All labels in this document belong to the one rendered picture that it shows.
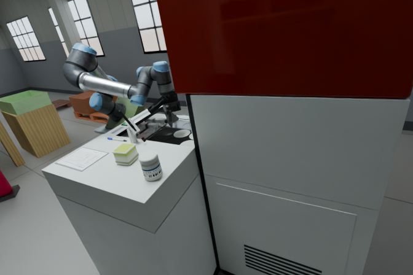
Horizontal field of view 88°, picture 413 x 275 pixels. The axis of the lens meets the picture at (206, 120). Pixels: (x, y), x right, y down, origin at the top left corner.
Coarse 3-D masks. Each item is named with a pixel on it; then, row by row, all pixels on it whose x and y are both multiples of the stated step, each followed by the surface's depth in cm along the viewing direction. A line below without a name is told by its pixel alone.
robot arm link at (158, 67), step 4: (156, 64) 105; (160, 64) 105; (164, 64) 106; (152, 68) 109; (156, 68) 106; (160, 68) 106; (164, 68) 106; (168, 68) 110; (152, 72) 108; (156, 72) 107; (160, 72) 106; (164, 72) 107; (168, 72) 109; (152, 76) 109; (156, 76) 108; (160, 76) 107; (164, 76) 107; (168, 76) 109; (160, 80) 108; (164, 80) 108; (168, 80) 110; (160, 84) 109; (164, 84) 109
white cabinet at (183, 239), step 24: (192, 192) 99; (72, 216) 107; (96, 216) 93; (168, 216) 83; (192, 216) 101; (96, 240) 106; (120, 240) 93; (144, 240) 82; (168, 240) 84; (192, 240) 103; (96, 264) 124; (120, 264) 106; (144, 264) 92; (168, 264) 86; (192, 264) 104
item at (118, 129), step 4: (144, 112) 151; (148, 112) 149; (136, 116) 146; (140, 116) 146; (144, 116) 144; (132, 120) 141; (136, 120) 139; (116, 128) 131; (120, 128) 131; (124, 128) 130; (108, 132) 128; (112, 132) 128; (116, 132) 126; (120, 132) 126
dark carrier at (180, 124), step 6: (180, 120) 144; (186, 120) 143; (168, 126) 138; (174, 126) 137; (180, 126) 135; (186, 126) 134; (162, 132) 132; (168, 132) 131; (174, 132) 130; (150, 138) 126; (156, 138) 125; (162, 138) 124; (168, 138) 123; (174, 138) 122; (180, 138) 121; (186, 138) 120
